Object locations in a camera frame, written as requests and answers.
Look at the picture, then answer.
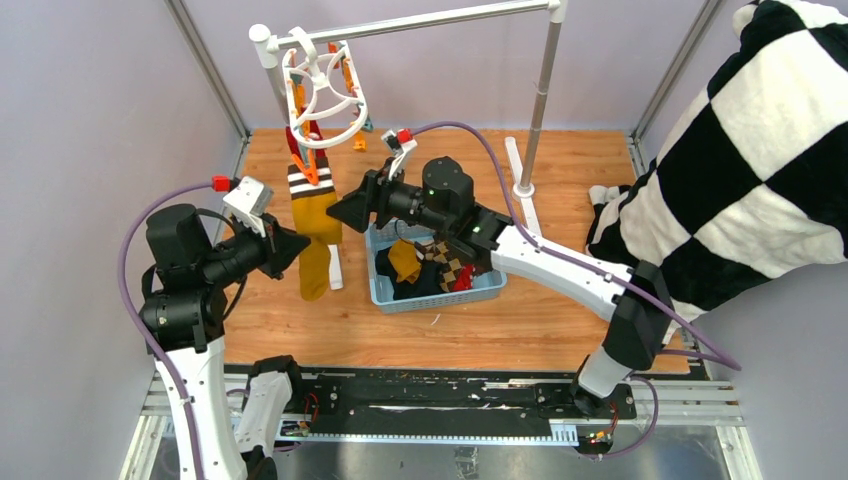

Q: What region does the white round sock hanger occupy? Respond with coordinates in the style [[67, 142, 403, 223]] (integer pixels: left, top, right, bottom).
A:
[[282, 27, 370, 149]]

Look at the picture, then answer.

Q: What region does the red snowflake christmas sock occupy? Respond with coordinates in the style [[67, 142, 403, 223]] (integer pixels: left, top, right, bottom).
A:
[[451, 265, 474, 292]]

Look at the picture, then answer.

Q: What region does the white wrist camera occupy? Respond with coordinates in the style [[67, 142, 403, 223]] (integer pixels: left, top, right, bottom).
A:
[[223, 176, 274, 238], [381, 128, 418, 180]]

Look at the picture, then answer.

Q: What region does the purple cable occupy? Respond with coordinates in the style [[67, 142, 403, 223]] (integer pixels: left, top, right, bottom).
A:
[[397, 121, 743, 461], [117, 176, 306, 480]]

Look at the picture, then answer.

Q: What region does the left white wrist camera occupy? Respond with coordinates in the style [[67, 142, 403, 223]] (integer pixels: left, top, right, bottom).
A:
[[223, 176, 274, 238]]

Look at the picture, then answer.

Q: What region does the black sock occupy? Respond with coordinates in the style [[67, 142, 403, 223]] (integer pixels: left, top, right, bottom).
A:
[[374, 248, 397, 277], [393, 262, 445, 300]]

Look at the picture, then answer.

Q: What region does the brown argyle sock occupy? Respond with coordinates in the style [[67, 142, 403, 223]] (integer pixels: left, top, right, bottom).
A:
[[414, 240, 477, 293]]

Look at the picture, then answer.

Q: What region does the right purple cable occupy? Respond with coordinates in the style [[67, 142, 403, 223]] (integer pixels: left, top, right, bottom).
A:
[[397, 121, 743, 461]]

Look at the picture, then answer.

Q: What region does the light blue plastic basket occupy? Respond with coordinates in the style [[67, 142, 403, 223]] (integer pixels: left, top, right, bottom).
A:
[[364, 220, 507, 314]]

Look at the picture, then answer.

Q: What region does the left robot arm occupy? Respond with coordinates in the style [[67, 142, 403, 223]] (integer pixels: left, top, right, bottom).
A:
[[139, 204, 310, 479]]

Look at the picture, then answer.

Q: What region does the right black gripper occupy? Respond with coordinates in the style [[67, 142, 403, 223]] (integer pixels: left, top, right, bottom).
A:
[[326, 158, 452, 236]]

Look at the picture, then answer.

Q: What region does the white grey drying rack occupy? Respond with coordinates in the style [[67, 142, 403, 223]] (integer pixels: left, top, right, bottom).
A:
[[248, 0, 568, 291]]

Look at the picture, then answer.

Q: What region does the mustard yellow sock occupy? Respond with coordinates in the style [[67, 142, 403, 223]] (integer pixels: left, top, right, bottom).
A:
[[388, 240, 422, 284], [287, 157, 342, 301]]

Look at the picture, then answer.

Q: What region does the aluminium frame rail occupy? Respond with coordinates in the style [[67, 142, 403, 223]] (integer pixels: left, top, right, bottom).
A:
[[119, 370, 763, 480]]

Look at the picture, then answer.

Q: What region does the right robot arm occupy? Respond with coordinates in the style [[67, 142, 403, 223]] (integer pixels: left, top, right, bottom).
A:
[[327, 157, 671, 418]]

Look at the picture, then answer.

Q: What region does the black white checkered blanket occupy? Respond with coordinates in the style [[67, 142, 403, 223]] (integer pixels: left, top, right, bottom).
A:
[[586, 1, 847, 321]]

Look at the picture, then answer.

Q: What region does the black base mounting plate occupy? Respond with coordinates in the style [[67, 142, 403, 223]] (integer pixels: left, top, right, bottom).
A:
[[283, 367, 637, 443]]

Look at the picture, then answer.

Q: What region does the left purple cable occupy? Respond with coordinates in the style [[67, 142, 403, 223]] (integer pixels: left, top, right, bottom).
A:
[[117, 176, 306, 480]]

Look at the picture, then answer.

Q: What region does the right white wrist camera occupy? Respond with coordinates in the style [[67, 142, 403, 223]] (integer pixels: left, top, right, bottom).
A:
[[381, 128, 418, 180]]

